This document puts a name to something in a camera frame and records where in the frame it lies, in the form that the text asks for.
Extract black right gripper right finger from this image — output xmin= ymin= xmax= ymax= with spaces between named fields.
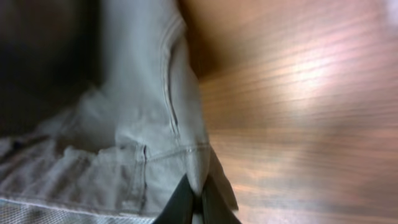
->
xmin=201 ymin=176 xmax=241 ymax=224

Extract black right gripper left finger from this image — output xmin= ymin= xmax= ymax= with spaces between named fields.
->
xmin=153 ymin=175 xmax=195 ymax=224

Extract grey shorts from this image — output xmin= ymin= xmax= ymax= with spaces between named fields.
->
xmin=1 ymin=1 xmax=238 ymax=223

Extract black garment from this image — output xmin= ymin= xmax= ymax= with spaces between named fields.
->
xmin=1 ymin=0 xmax=102 ymax=136

